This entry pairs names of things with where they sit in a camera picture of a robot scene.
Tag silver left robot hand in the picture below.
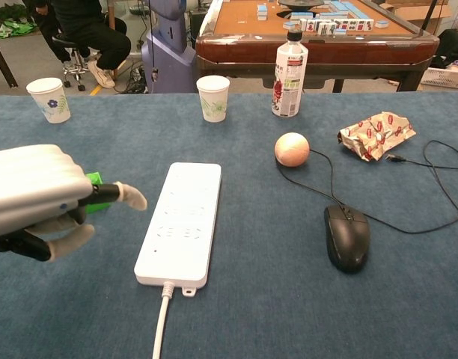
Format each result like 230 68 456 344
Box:
0 144 148 263

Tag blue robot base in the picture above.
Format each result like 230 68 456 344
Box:
141 0 198 94

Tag white power strip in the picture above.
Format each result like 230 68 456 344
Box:
134 162 222 297

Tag green toy brick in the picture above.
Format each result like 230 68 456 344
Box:
84 171 112 215

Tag paper cup blue flower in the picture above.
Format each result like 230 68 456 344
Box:
25 77 72 125

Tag dark table leg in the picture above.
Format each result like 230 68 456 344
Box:
0 32 19 89

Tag black rolling stool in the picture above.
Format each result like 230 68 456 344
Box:
52 33 100 92

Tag green fabric pile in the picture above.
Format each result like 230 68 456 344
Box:
0 3 38 39

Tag seated person in black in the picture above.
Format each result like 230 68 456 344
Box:
26 0 132 90

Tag paper cup green flower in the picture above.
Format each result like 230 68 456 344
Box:
196 75 231 123

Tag blue table cloth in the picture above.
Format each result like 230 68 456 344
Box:
0 91 458 359

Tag orange ball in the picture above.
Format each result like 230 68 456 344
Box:
274 132 311 168

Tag plastic bottle black cap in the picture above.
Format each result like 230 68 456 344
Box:
271 29 309 118

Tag black computer mouse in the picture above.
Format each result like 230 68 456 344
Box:
323 203 371 274

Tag brown mahjong table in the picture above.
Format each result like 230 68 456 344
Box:
195 0 441 93

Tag crumpled red white wrapper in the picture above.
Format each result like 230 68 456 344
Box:
337 111 417 162

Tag white plastic basket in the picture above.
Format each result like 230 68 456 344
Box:
419 66 458 91

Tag black bag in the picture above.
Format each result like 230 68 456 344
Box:
433 28 458 70

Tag tangled black floor cables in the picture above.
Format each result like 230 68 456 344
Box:
115 64 148 94

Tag hanging black pendant cable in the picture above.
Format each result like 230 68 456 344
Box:
147 0 161 82

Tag white power cable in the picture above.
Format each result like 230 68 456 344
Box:
151 280 176 359

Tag black mouse cable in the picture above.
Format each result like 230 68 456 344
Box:
275 140 458 235

